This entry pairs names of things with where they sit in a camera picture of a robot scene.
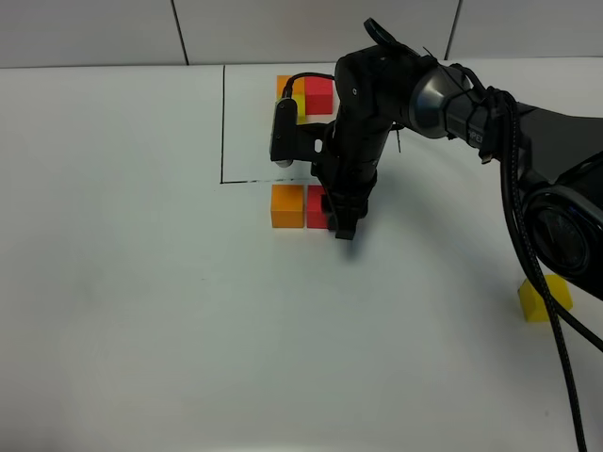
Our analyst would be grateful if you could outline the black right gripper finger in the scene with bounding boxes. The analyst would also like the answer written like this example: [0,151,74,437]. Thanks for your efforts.
[320,194,337,231]
[334,207,359,240]

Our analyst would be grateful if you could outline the red template cube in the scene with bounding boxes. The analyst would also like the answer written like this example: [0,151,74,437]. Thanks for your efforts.
[304,76,334,116]

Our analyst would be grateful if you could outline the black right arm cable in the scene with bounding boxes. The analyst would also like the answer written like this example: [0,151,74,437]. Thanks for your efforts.
[282,17,603,452]

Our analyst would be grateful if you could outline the orange template cube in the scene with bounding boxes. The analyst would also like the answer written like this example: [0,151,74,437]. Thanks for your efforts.
[276,75,305,99]

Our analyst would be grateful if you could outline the yellow template cube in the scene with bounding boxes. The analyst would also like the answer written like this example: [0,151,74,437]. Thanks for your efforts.
[292,93,306,124]

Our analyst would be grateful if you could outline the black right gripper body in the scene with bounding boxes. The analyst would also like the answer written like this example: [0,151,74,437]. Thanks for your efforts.
[311,120,393,219]

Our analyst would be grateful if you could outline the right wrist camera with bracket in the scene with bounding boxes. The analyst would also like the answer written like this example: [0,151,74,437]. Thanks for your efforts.
[269,97,336,168]

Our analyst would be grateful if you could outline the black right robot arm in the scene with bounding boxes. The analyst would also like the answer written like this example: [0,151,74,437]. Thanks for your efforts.
[326,45,602,297]

